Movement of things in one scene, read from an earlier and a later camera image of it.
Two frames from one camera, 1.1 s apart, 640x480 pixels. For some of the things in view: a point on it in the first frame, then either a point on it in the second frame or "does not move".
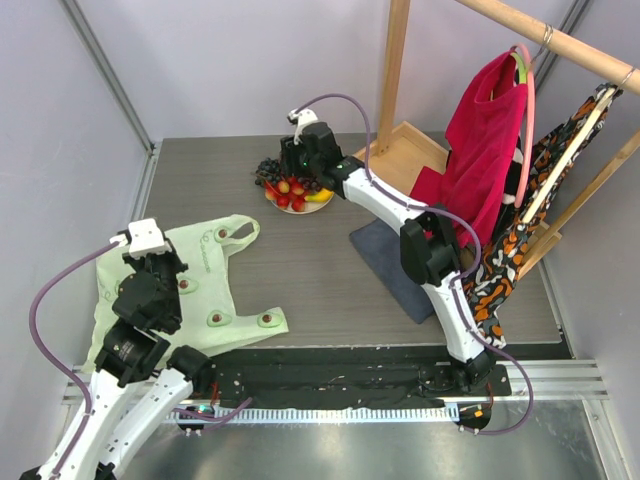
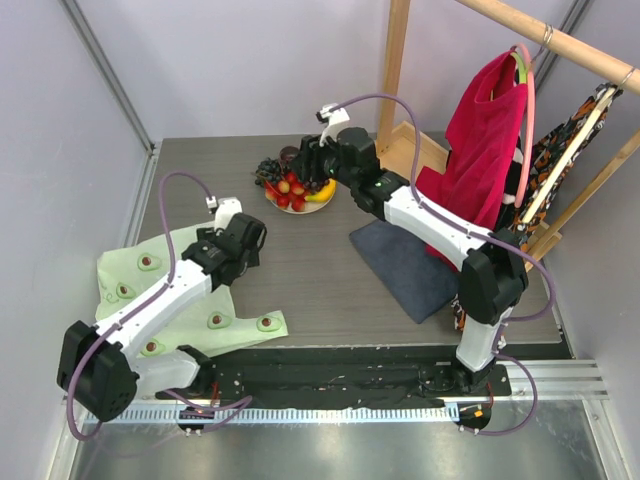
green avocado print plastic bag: x=211 y=315 does not move
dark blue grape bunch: x=268 y=170 does not move
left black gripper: x=139 y=261 to x=209 y=234
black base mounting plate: x=346 y=377 does not move
